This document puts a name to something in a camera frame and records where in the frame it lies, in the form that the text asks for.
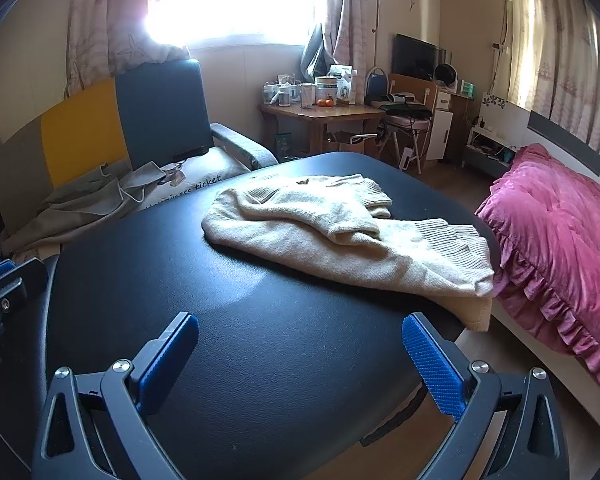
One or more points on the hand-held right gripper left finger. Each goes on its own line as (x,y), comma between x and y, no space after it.
(170,360)

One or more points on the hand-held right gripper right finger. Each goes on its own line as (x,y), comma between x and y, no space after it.
(432,365)

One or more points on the beige knit sweater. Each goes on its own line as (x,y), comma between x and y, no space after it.
(330,230)

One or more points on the grey yellow blue sofa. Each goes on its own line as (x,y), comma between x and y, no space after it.
(80,125)

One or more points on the pink ruffled bedspread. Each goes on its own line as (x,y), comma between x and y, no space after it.
(555,240)

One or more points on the white printed seat cushion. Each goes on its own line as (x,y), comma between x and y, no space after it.
(200,177)

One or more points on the small white appliance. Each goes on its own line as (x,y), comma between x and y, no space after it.
(406,159)

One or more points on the cardboard box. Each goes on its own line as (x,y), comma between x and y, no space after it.
(352,144)

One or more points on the white cabinet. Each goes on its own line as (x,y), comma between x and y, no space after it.
(440,130)

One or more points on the white flowered shelf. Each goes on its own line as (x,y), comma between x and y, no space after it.
(487,135)

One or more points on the green bag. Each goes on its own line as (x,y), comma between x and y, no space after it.
(283,145)

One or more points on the folding stool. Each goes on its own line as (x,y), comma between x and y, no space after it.
(405,122)

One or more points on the dark bed headboard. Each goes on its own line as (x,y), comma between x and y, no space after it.
(565,145)

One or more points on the pink patterned curtain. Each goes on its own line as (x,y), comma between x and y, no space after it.
(350,10)
(105,20)

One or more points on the wooden table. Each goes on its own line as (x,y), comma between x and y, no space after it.
(325,115)

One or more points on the wooden board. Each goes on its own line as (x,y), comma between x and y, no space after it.
(415,87)

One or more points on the teal box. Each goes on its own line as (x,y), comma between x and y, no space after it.
(467,89)

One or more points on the blue bag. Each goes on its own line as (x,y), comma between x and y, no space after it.
(376,85)

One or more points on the cluster of small bottles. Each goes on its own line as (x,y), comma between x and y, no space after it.
(280,92)

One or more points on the round black fan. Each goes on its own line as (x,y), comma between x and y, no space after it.
(446,76)

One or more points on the white carton box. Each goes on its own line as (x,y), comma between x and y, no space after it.
(344,82)

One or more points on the white jar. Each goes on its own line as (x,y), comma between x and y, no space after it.
(325,89)

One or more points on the black television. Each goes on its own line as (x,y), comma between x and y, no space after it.
(415,57)

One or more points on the dark grey cloth bundle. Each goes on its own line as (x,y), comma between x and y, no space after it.
(314,52)

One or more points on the beige patterned curtain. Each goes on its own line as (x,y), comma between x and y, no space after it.
(560,50)

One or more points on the metal pole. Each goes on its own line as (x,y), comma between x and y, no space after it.
(378,20)

